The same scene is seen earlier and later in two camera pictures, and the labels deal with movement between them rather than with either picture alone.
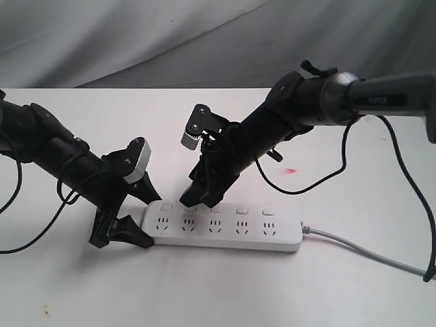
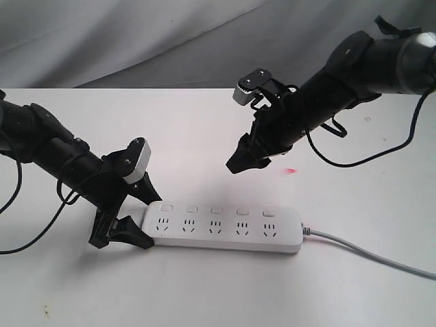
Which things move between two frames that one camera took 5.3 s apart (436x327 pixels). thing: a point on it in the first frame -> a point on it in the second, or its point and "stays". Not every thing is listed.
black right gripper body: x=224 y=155 -> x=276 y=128
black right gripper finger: x=212 y=195 -> x=255 y=161
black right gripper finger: x=194 y=195 -> x=245 y=157
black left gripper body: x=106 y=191 stays
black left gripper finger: x=126 y=229 stays
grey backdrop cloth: x=208 y=44 stays
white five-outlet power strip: x=251 y=225 stays
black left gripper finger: x=144 y=190 stays
